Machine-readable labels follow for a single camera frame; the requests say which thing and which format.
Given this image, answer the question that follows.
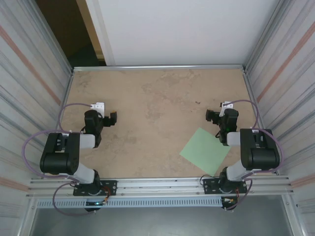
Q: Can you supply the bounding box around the aluminium table side rail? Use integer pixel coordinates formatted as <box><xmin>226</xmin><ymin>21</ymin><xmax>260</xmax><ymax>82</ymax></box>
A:
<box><xmin>243</xmin><ymin>70</ymin><xmax>279</xmax><ymax>176</ymax></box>
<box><xmin>45</xmin><ymin>70</ymin><xmax>74</xmax><ymax>179</ymax></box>

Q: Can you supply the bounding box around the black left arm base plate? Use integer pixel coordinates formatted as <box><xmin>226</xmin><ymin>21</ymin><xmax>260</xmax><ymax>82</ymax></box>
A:
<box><xmin>72</xmin><ymin>179</ymin><xmax>117</xmax><ymax>197</ymax></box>

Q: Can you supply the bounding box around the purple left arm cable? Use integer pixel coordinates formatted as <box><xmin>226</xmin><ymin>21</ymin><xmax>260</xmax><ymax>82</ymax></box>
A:
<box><xmin>22</xmin><ymin>102</ymin><xmax>96</xmax><ymax>217</ymax></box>

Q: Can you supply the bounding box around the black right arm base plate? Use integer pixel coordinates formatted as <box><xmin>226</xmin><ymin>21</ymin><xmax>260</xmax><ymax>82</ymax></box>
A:
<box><xmin>202</xmin><ymin>177</ymin><xmax>248</xmax><ymax>195</ymax></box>

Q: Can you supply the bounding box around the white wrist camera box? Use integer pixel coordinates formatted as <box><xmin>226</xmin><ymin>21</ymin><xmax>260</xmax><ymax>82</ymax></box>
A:
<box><xmin>90</xmin><ymin>102</ymin><xmax>106</xmax><ymax>112</ymax></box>
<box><xmin>220</xmin><ymin>101</ymin><xmax>234</xmax><ymax>118</ymax></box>

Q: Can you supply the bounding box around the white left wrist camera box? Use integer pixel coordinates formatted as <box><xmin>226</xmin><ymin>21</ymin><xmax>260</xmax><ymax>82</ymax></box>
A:
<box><xmin>90</xmin><ymin>102</ymin><xmax>106</xmax><ymax>112</ymax></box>

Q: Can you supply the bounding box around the black base connector module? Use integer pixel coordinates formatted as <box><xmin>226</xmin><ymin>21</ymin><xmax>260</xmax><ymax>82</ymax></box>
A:
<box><xmin>84</xmin><ymin>200</ymin><xmax>109</xmax><ymax>212</ymax></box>
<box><xmin>220</xmin><ymin>196</ymin><xmax>238</xmax><ymax>211</ymax></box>

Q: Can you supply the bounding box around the aluminium frame crossbar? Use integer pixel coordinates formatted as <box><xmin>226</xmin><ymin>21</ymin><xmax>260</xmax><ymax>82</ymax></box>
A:
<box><xmin>72</xmin><ymin>64</ymin><xmax>248</xmax><ymax>72</ymax></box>

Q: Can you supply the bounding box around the grey slotted cable duct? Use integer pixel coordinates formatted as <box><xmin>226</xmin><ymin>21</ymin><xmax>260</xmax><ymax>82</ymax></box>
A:
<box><xmin>35</xmin><ymin>198</ymin><xmax>224</xmax><ymax>208</ymax></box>

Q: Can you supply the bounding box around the green paper sheet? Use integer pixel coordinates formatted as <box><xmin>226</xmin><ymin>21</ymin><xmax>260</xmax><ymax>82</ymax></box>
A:
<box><xmin>179</xmin><ymin>127</ymin><xmax>231</xmax><ymax>174</ymax></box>

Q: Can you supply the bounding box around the grey metal shelf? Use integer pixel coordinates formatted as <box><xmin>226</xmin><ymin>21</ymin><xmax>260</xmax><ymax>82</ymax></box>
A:
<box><xmin>29</xmin><ymin>196</ymin><xmax>296</xmax><ymax>236</ymax></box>

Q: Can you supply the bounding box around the wide aluminium mounting rail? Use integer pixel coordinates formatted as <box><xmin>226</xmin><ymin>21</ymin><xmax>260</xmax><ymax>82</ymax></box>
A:
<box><xmin>26</xmin><ymin>175</ymin><xmax>295</xmax><ymax>198</ymax></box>

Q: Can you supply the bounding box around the aluminium frame post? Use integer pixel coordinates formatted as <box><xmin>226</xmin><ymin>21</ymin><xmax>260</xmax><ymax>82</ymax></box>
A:
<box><xmin>24</xmin><ymin>0</ymin><xmax>74</xmax><ymax>72</ymax></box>
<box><xmin>282</xmin><ymin>196</ymin><xmax>301</xmax><ymax>236</ymax></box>
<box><xmin>242</xmin><ymin>0</ymin><xmax>294</xmax><ymax>71</ymax></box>
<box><xmin>18</xmin><ymin>196</ymin><xmax>37</xmax><ymax>236</ymax></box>

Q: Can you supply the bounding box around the beige door frame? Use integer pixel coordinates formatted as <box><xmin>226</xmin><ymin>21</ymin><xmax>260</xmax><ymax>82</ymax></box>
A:
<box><xmin>75</xmin><ymin>0</ymin><xmax>105</xmax><ymax>60</ymax></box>

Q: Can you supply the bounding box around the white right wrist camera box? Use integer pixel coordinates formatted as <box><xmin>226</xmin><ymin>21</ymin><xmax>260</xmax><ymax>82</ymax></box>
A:
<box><xmin>220</xmin><ymin>101</ymin><xmax>234</xmax><ymax>118</ymax></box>

